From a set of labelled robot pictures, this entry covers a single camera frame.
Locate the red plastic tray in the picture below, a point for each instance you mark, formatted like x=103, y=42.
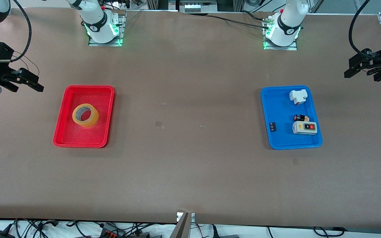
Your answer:
x=78, y=138

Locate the metal camera post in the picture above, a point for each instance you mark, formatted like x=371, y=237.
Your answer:
x=182, y=228

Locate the yellow tape roll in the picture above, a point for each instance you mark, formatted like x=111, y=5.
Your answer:
x=93, y=120

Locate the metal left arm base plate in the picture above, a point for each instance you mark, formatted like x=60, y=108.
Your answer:
x=291, y=48

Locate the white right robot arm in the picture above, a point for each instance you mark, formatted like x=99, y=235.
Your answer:
x=98, y=26

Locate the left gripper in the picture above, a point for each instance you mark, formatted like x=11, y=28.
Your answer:
x=374, y=61

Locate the grey switch box red button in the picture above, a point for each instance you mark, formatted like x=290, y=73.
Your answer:
x=304, y=128

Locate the small black orange component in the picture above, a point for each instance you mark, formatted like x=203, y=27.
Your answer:
x=301, y=117

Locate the small black terminal block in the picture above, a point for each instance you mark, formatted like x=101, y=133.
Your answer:
x=272, y=127

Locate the blue plastic tray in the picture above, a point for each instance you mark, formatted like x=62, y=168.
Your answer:
x=283, y=138

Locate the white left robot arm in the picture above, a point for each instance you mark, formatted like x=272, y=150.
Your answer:
x=286, y=29

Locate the orange black device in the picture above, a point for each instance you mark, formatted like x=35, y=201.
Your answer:
x=111, y=231

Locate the black power adapter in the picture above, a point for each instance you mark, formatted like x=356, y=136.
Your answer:
x=2, y=234

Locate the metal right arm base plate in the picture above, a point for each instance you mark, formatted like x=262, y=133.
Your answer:
x=123, y=29

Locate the white electrical connector block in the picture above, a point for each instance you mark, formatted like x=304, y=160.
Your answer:
x=298, y=96

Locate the white power strip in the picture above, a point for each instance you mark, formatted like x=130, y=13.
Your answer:
x=193, y=6

